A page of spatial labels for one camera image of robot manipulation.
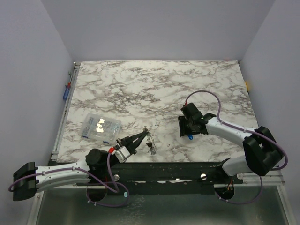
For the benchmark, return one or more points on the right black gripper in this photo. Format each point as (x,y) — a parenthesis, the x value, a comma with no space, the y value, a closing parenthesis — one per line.
(183,126)

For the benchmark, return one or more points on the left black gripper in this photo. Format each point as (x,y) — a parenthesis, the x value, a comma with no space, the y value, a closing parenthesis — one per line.
(133,142)

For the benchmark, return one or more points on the steel key organizer plate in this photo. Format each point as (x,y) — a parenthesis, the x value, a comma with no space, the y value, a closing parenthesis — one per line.
(152,149)

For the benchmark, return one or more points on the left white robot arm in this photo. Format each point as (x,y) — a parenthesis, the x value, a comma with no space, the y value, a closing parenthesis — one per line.
(30,179)

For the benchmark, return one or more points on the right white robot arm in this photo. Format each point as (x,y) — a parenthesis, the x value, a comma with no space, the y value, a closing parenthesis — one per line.
(261,153)

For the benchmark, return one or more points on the clear plastic parts box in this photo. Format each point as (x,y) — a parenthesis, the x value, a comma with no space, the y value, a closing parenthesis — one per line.
(100,128)

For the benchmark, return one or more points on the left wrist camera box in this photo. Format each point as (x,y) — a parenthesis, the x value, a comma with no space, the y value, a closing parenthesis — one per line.
(122,154)

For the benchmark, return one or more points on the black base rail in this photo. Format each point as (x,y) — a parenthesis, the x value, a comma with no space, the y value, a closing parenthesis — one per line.
(172,178)

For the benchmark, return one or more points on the blue red wall clamp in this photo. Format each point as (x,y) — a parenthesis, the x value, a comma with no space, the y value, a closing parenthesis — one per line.
(67,87)

